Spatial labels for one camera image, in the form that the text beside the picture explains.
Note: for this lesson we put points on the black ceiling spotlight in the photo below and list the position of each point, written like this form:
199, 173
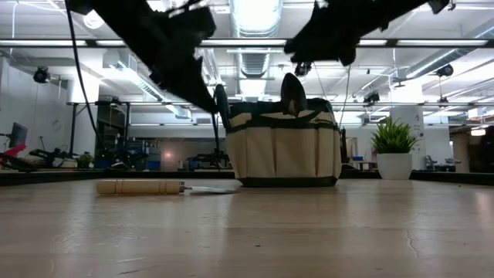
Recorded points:
303, 69
445, 70
41, 75
371, 97

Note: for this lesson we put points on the small background potted plant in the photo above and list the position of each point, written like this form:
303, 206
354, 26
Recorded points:
84, 160

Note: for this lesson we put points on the beige green-trimmed gardening bag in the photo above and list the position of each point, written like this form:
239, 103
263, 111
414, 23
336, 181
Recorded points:
285, 154

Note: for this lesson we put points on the black shelving rack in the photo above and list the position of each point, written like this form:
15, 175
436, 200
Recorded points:
110, 131

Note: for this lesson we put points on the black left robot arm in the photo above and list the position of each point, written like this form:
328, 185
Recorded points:
116, 19

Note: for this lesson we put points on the green plant in white pot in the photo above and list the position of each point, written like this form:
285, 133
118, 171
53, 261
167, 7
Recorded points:
393, 166

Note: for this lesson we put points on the black background robot arm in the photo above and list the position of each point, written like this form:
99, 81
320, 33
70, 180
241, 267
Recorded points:
210, 158

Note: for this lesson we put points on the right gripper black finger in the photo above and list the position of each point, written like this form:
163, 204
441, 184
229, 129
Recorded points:
348, 52
314, 50

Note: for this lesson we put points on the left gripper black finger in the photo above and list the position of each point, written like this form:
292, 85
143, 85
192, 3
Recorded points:
179, 77
204, 98

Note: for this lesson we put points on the dark computer monitor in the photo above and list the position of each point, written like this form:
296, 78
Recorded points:
18, 133

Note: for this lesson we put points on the white round column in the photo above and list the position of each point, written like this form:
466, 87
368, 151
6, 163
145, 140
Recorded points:
413, 116

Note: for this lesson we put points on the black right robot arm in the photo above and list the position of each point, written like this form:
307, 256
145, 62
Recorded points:
401, 7

